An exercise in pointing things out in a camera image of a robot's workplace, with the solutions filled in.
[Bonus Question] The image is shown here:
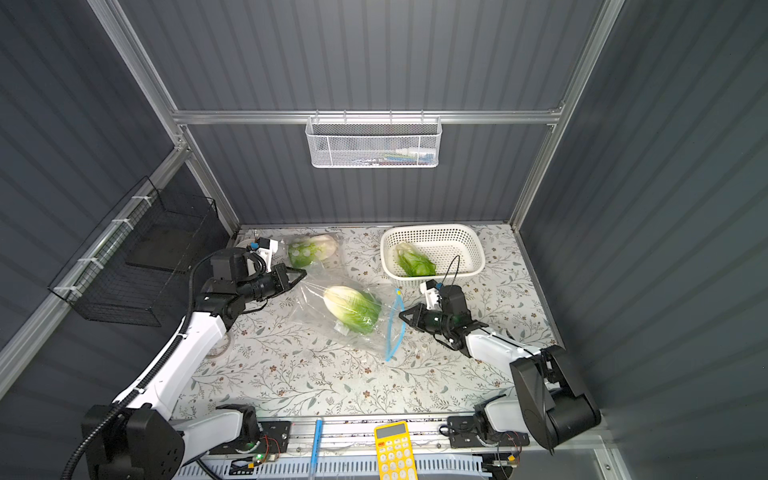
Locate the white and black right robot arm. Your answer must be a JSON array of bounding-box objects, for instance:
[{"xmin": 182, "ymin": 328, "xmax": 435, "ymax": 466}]
[{"xmin": 398, "ymin": 280, "xmax": 602, "ymax": 451}]

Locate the white wire wall basket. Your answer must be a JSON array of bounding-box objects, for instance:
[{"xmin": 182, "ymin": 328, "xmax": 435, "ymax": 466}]
[{"xmin": 305, "ymin": 116, "xmax": 443, "ymax": 169}]

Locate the clear zip-top bag blue seal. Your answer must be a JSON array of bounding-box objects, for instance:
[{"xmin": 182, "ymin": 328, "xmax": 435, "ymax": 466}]
[{"xmin": 291, "ymin": 267, "xmax": 406, "ymax": 362}]

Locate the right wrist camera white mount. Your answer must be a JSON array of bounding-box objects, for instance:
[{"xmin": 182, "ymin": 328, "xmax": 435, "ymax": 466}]
[{"xmin": 419, "ymin": 280, "xmax": 442, "ymax": 310}]

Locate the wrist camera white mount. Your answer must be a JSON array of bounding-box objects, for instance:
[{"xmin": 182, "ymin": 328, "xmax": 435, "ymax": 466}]
[
  {"xmin": 247, "ymin": 237, "xmax": 279, "ymax": 268},
  {"xmin": 419, "ymin": 280, "xmax": 442, "ymax": 310}
]

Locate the blue pen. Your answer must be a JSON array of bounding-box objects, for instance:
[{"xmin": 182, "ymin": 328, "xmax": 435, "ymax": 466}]
[{"xmin": 308, "ymin": 418, "xmax": 324, "ymax": 480}]

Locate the white slotted cable duct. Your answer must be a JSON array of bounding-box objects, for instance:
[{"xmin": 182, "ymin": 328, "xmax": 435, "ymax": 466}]
[{"xmin": 176, "ymin": 454, "xmax": 492, "ymax": 479}]

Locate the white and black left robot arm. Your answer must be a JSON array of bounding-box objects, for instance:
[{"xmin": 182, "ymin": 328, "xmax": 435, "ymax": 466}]
[{"xmin": 61, "ymin": 246, "xmax": 307, "ymax": 479}]

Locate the chinese cabbage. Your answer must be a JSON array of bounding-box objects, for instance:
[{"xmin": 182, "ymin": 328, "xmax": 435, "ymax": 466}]
[
  {"xmin": 395, "ymin": 242, "xmax": 436, "ymax": 277},
  {"xmin": 323, "ymin": 286, "xmax": 382, "ymax": 335},
  {"xmin": 287, "ymin": 234, "xmax": 339, "ymax": 268}
]

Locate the yellow calculator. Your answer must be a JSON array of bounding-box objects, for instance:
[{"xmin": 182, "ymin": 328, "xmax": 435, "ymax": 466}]
[{"xmin": 374, "ymin": 421, "xmax": 418, "ymax": 480}]

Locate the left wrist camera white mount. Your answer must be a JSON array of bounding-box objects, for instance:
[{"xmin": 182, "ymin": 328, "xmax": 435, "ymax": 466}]
[{"xmin": 247, "ymin": 237, "xmax": 279, "ymax": 268}]

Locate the black wire mesh basket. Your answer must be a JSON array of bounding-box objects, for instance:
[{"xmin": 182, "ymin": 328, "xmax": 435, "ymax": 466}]
[{"xmin": 48, "ymin": 183, "xmax": 226, "ymax": 328}]

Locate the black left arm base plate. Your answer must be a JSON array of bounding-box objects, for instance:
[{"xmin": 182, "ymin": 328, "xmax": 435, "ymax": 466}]
[{"xmin": 254, "ymin": 421, "xmax": 292, "ymax": 456}]

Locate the white perforated plastic basket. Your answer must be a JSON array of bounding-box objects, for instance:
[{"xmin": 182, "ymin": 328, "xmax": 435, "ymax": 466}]
[{"xmin": 380, "ymin": 224, "xmax": 486, "ymax": 284}]

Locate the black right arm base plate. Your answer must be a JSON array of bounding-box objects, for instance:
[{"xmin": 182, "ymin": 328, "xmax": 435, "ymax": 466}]
[{"xmin": 438, "ymin": 415, "xmax": 530, "ymax": 450}]

